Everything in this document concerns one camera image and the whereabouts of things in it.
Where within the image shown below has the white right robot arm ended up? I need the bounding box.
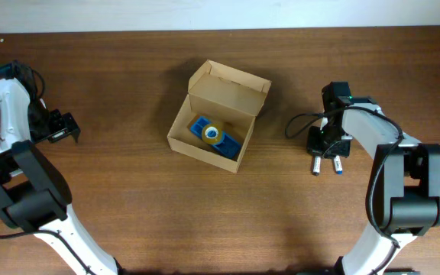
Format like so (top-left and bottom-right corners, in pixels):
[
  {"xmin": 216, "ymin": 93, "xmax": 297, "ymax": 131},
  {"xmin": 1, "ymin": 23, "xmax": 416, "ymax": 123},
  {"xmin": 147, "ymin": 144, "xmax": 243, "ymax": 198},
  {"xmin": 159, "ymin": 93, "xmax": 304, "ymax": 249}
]
[{"xmin": 307, "ymin": 82, "xmax": 440, "ymax": 275}]

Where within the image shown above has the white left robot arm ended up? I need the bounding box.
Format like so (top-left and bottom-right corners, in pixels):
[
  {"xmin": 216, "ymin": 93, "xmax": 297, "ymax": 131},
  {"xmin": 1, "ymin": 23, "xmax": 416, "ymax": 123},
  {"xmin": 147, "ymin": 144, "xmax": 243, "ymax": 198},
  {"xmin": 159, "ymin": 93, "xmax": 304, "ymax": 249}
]
[{"xmin": 0, "ymin": 60, "xmax": 124, "ymax": 274}]

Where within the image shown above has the blue whiteboard duster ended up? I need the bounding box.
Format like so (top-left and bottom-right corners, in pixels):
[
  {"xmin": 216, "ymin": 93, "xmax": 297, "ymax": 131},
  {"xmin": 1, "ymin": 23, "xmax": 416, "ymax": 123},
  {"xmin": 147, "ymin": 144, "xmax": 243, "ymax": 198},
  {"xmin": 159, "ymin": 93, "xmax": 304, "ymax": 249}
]
[{"xmin": 189, "ymin": 116, "xmax": 241, "ymax": 159}]

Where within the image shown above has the black whiteboard marker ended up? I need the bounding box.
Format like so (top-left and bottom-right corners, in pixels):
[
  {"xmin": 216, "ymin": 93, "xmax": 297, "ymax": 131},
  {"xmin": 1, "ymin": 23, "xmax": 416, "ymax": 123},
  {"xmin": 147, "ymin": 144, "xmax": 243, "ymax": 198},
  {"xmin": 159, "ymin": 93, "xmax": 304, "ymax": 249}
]
[{"xmin": 312, "ymin": 156, "xmax": 322, "ymax": 176}]

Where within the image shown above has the brown cardboard box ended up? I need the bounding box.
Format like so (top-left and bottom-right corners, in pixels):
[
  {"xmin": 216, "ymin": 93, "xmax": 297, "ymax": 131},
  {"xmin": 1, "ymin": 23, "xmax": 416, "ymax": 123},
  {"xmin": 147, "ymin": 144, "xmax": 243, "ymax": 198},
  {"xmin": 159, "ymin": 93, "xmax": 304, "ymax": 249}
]
[{"xmin": 167, "ymin": 60, "xmax": 271, "ymax": 173}]

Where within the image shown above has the blue whiteboard marker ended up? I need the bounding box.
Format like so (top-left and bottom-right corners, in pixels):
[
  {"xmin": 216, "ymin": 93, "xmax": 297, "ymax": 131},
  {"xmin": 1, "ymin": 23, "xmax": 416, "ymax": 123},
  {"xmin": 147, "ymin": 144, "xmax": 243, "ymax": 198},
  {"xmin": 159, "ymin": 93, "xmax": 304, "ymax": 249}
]
[{"xmin": 333, "ymin": 156, "xmax": 343, "ymax": 175}]

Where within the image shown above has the yellow tape roll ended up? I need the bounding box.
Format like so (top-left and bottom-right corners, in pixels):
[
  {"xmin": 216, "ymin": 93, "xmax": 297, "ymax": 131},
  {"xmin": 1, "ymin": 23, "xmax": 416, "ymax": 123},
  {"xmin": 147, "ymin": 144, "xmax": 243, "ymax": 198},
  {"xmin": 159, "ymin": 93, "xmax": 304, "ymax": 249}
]
[{"xmin": 202, "ymin": 123, "xmax": 224, "ymax": 145}]

